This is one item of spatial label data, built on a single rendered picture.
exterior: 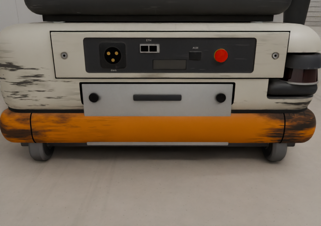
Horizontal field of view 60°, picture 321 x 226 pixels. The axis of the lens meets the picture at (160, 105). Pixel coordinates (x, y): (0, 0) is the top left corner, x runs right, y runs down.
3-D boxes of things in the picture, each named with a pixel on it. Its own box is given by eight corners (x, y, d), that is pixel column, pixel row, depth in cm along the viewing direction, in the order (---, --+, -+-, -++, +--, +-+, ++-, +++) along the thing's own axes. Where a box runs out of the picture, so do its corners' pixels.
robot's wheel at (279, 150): (273, 123, 62) (260, 123, 62) (289, 128, 55) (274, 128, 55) (272, 155, 63) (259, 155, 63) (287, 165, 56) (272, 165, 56)
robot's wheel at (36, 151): (41, 126, 55) (26, 126, 55) (41, 164, 55) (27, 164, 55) (55, 123, 63) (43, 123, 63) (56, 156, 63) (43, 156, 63)
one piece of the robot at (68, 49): (285, 79, 50) (292, 31, 47) (53, 79, 50) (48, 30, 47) (280, 76, 52) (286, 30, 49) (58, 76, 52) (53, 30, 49)
